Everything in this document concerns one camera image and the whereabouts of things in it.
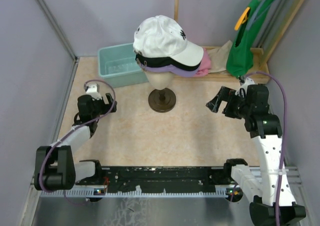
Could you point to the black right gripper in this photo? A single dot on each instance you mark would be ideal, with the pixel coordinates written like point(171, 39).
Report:
point(226, 94)

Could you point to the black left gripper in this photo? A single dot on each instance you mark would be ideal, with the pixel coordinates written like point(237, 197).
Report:
point(107, 107)

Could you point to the purple cap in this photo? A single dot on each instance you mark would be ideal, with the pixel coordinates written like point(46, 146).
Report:
point(172, 69)

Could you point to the black cap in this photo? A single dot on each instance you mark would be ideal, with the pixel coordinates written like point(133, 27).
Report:
point(160, 62)

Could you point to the white cap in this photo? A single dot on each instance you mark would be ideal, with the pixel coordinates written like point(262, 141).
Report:
point(161, 37)

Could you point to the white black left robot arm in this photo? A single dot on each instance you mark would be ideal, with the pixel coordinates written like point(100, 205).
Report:
point(54, 164)

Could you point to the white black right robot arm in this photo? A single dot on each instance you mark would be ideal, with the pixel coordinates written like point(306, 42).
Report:
point(271, 201)

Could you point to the teal plastic bin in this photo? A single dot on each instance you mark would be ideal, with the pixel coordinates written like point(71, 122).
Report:
point(118, 67)

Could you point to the pink cloth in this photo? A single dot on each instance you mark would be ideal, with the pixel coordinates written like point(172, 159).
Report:
point(205, 65)

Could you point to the green tank top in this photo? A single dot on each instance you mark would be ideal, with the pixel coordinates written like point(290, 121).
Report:
point(240, 59)

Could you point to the cream cloth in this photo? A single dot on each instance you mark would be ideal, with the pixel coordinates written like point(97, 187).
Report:
point(219, 57)

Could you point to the beige mannequin head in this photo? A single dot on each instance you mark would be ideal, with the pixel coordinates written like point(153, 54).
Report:
point(159, 80)

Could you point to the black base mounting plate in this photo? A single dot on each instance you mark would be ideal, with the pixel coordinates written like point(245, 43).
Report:
point(182, 179)

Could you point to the wooden clothes rack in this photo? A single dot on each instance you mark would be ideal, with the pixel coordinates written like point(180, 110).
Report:
point(279, 23)

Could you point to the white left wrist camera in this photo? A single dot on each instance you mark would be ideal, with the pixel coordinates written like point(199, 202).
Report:
point(93, 90)

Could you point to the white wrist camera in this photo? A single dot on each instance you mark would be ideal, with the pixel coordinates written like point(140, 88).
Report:
point(93, 90)
point(246, 82)

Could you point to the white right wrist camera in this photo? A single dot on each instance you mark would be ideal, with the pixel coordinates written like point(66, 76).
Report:
point(246, 82)

